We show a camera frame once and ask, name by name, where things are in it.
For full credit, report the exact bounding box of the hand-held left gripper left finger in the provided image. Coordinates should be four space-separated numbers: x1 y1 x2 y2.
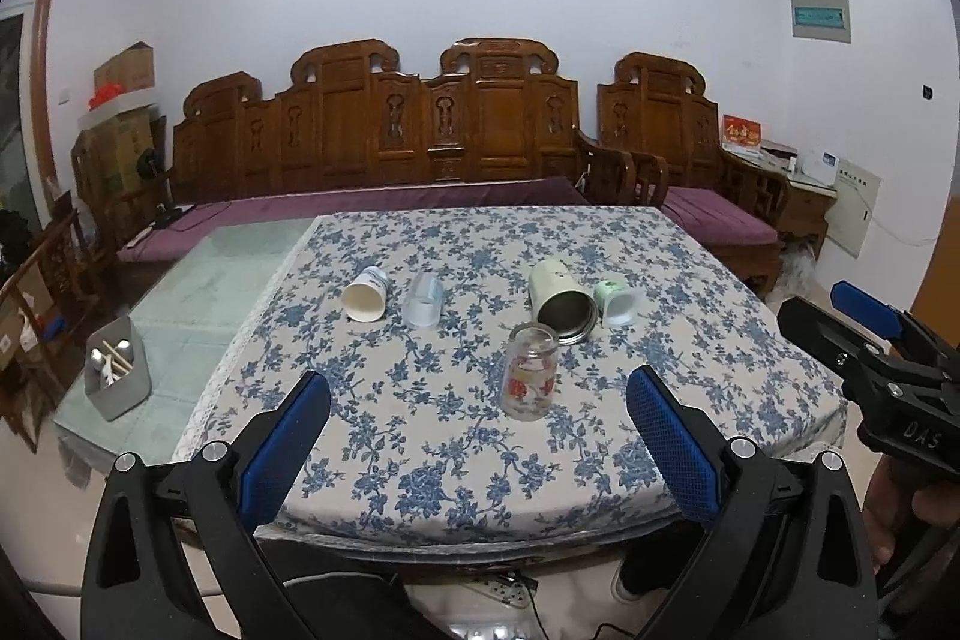
79 372 332 640

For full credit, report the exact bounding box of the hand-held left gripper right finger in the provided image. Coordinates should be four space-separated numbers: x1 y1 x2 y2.
625 365 880 640

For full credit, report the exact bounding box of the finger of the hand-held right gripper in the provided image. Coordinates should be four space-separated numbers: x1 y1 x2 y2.
830 280 960 362
777 296 905 397

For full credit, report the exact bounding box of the small green white cup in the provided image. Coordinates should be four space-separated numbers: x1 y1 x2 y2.
593 279 637 328

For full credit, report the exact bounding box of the glass cup with red flowers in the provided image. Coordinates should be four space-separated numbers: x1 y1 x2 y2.
501 323 560 420

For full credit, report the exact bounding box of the white paper cup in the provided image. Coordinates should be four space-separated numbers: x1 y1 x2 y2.
343 266 389 323

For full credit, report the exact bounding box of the cream metal cup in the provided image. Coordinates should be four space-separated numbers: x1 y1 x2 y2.
528 258 599 345

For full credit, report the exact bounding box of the clear plastic cup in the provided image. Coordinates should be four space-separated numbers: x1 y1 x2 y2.
403 272 446 330

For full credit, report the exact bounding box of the person's right hand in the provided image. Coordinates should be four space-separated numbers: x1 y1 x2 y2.
861 456 960 575

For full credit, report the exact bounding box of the clear plastic bag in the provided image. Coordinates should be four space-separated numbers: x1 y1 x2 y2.
777 239 820 300

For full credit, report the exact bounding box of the wooden side table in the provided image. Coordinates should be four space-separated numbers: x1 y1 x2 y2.
718 149 838 259

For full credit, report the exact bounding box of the person's right leg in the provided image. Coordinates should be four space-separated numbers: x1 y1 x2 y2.
611 524 710 605

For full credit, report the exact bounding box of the person's leg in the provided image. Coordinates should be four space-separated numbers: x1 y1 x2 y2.
281 569 425 640
611 524 710 605

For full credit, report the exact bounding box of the white device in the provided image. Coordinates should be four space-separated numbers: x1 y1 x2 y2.
793 148 838 185

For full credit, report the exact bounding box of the short purple seat cushion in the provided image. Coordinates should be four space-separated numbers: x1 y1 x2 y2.
660 185 781 248

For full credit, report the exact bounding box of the blue floral tablecloth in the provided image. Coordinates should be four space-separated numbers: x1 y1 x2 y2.
172 206 849 547

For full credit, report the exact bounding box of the person's left leg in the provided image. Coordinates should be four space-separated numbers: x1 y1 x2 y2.
281 569 425 640

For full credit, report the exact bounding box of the glass top table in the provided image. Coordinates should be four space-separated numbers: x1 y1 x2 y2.
52 215 325 483

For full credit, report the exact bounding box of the grey utensil container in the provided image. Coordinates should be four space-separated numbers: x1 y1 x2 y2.
84 315 152 422

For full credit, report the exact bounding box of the red box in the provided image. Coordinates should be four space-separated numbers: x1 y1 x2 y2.
721 114 763 151

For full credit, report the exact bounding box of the white power strip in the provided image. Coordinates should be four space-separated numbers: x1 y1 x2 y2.
463 575 539 611

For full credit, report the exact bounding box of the long purple seat cushion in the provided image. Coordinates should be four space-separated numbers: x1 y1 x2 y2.
116 176 593 264

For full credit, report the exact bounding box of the carved wooden armchair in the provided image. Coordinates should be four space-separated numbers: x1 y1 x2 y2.
596 51 790 298

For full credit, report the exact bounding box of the wooden chair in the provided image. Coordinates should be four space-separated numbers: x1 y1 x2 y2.
0 209 102 455

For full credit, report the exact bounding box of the black desk fan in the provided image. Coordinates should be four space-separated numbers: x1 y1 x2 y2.
133 148 197 230

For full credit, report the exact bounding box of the large cardboard box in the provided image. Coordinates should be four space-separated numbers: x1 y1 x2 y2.
73 106 164 217

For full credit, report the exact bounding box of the carved wooden sofa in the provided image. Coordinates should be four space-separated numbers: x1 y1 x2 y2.
171 38 638 214

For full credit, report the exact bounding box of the small cardboard box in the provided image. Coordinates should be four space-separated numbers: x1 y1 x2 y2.
93 41 157 94

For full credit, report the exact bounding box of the white wall distribution box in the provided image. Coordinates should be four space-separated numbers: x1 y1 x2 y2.
823 155 883 260

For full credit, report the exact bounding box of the black cable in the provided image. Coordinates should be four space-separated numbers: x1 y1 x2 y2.
521 599 646 640

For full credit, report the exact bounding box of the grey wall panel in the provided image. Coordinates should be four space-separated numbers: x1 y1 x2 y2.
790 0 853 44

